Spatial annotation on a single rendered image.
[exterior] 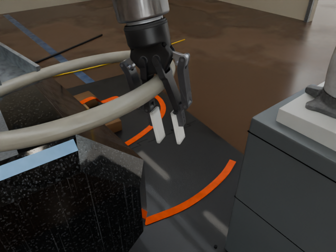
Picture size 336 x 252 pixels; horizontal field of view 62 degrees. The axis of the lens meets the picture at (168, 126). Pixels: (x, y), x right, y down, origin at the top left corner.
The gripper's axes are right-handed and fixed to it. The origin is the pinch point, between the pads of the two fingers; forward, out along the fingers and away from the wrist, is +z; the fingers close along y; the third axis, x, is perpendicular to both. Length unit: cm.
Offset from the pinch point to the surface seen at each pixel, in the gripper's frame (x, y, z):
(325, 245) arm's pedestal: -27, -31, 58
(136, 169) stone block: -26, 32, 34
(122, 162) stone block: -22.1, 33.2, 27.7
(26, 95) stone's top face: -24, 69, 2
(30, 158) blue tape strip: 1.3, 44.9, 10.8
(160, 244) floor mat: -37, 39, 89
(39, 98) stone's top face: -24, 63, 3
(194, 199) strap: -70, 32, 89
